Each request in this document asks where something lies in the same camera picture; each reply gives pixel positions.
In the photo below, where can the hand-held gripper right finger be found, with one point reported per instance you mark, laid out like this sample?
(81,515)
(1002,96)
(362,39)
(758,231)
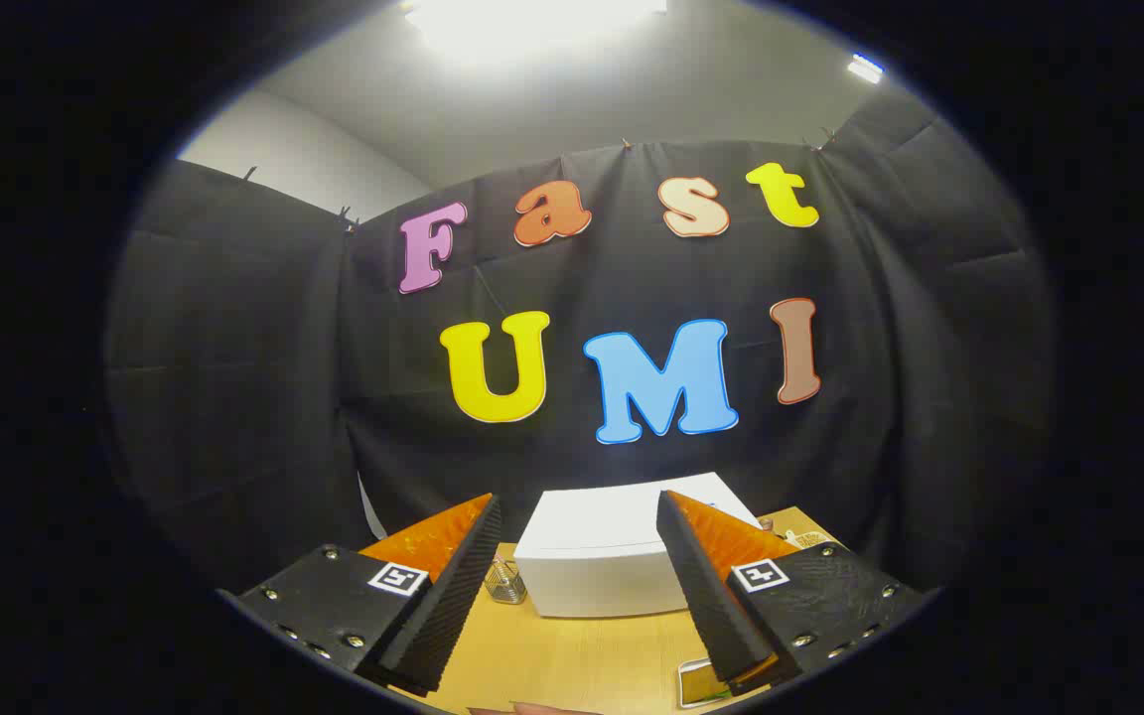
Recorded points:
(706,596)

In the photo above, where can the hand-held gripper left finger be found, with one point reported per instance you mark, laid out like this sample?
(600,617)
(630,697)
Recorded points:
(453,596)

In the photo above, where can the white microwave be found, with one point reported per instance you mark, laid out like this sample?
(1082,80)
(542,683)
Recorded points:
(592,556)

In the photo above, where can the white divided bean dish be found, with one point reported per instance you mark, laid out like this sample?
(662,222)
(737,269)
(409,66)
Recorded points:
(802,539)

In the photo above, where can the small ceiling light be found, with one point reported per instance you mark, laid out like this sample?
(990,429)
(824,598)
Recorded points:
(865,69)

